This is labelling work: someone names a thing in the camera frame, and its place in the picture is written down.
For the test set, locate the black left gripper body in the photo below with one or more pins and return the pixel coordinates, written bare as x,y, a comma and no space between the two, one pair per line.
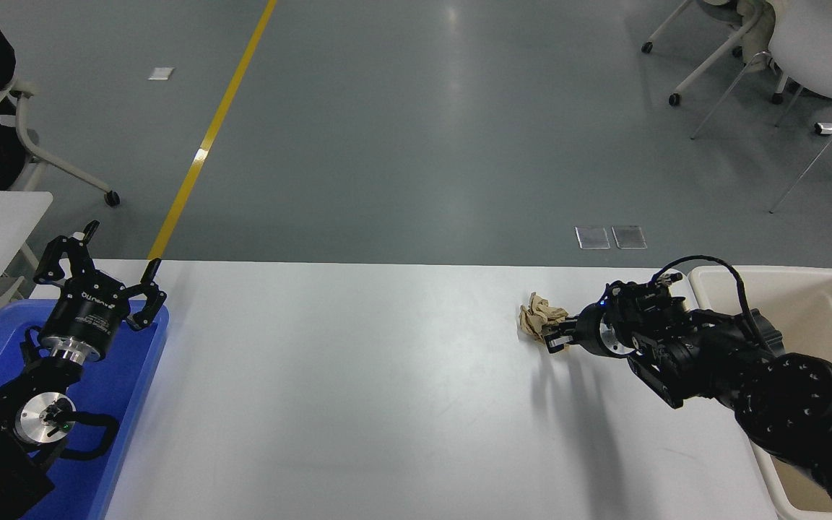
87,314

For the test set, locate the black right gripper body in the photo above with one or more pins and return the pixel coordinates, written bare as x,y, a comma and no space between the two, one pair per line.
589,328

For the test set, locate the white shell chair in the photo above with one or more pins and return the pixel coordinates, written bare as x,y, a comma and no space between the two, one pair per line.
820,50

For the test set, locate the white-framed caster chair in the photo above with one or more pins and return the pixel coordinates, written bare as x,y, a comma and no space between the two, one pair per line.
712,54

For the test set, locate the large pale plastic bin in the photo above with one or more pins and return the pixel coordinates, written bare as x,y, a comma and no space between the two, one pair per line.
820,303

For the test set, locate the clear floor plate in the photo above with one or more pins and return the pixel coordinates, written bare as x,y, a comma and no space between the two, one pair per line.
629,237
593,238

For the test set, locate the white rolling office chair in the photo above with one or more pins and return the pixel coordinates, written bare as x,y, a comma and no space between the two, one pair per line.
22,123

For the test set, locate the yellow floor tape line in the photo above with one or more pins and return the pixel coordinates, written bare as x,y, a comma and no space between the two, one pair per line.
203,148

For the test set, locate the blue plastic tray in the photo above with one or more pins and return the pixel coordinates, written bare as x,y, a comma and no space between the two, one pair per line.
131,375

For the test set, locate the tan paper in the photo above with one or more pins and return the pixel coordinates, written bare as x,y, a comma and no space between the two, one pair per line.
535,318

